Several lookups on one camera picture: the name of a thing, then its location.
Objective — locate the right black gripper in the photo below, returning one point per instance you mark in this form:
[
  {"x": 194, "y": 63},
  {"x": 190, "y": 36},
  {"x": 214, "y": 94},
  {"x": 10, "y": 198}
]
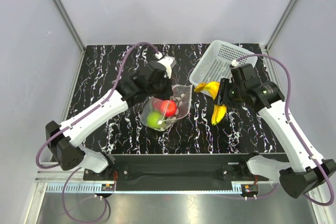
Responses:
[{"x": 225, "y": 84}]

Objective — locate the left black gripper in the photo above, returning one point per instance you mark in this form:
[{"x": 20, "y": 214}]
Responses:
[{"x": 168, "y": 93}]

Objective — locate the red apple toy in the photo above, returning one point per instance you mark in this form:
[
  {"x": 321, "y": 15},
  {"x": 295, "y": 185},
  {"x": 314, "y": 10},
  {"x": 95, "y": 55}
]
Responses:
[{"x": 168, "y": 108}]

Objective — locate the yellow banana bunch toy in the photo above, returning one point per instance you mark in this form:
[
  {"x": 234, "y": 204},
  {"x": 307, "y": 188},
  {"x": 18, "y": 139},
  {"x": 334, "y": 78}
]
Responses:
[{"x": 213, "y": 89}]

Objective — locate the clear dotted zip top bag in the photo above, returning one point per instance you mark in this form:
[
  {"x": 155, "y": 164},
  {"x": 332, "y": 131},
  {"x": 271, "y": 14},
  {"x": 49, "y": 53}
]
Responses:
[{"x": 182, "y": 96}]

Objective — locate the white plastic basket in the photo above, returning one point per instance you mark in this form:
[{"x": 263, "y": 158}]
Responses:
[{"x": 215, "y": 62}]

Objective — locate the green apple toy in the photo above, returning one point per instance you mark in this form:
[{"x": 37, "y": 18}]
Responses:
[{"x": 153, "y": 119}]

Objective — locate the red dragon fruit toy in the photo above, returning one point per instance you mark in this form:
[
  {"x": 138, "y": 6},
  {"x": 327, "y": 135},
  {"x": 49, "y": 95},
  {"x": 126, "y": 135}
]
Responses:
[{"x": 156, "y": 104}]

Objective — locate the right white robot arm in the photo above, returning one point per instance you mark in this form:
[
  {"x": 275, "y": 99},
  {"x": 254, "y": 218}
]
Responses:
[{"x": 306, "y": 168}]

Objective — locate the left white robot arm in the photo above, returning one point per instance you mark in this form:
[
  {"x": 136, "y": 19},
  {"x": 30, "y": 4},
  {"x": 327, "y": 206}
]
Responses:
[{"x": 65, "y": 139}]

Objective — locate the black marble pattern mat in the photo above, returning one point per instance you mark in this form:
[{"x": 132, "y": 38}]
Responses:
[{"x": 241, "y": 131}]

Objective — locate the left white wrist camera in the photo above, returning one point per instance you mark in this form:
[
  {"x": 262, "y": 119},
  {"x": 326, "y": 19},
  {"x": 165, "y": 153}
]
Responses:
[{"x": 167, "y": 61}]

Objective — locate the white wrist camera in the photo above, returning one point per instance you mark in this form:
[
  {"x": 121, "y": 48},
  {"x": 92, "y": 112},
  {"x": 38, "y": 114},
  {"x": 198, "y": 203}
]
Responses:
[
  {"x": 234, "y": 63},
  {"x": 167, "y": 61}
]

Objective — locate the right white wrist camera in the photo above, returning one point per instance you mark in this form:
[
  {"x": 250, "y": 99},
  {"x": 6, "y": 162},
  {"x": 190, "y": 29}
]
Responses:
[{"x": 234, "y": 63}]

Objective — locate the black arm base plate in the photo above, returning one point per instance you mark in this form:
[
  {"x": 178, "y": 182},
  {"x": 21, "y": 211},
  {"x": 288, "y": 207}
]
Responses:
[{"x": 174, "y": 172}]

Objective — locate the right aluminium frame post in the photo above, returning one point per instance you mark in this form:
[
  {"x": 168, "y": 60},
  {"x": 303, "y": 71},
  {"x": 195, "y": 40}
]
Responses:
[{"x": 279, "y": 26}]

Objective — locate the aluminium frame post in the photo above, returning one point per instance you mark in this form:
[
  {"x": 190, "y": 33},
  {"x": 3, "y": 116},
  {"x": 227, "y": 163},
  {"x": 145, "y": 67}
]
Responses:
[
  {"x": 69, "y": 24},
  {"x": 279, "y": 26}
]

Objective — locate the slotted white cable duct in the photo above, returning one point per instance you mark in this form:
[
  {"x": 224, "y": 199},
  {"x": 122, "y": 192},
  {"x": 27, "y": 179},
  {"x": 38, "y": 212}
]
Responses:
[{"x": 80, "y": 188}]

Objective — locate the left aluminium frame post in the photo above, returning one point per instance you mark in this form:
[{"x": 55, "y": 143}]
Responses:
[{"x": 69, "y": 24}]

